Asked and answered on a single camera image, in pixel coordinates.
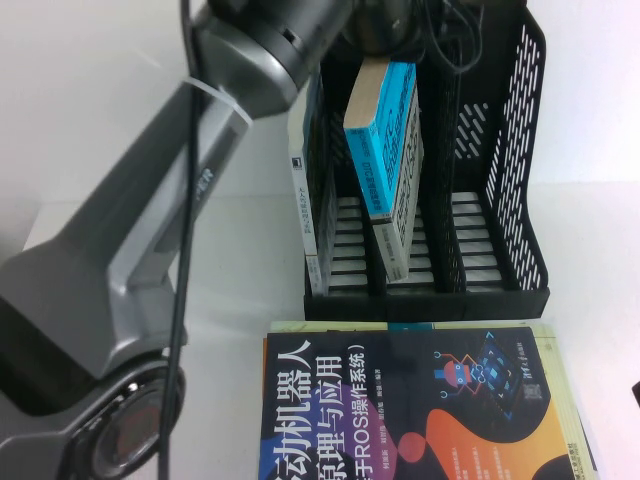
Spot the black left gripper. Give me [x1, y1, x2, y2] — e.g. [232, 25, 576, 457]
[342, 0, 424, 57]

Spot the blue and grey book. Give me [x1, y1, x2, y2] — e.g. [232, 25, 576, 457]
[342, 59, 426, 285]

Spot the pale yellow book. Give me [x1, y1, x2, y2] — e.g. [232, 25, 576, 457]
[267, 319, 596, 480]

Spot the black plastic book stand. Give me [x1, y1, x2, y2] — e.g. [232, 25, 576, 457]
[293, 2, 552, 322]

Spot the white paperback book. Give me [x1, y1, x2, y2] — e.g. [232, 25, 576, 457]
[288, 74, 332, 297]

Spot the dark robot cover book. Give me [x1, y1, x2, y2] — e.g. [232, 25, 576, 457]
[257, 327, 571, 480]

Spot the white zip tie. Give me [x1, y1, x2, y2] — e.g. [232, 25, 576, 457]
[181, 76, 252, 127]

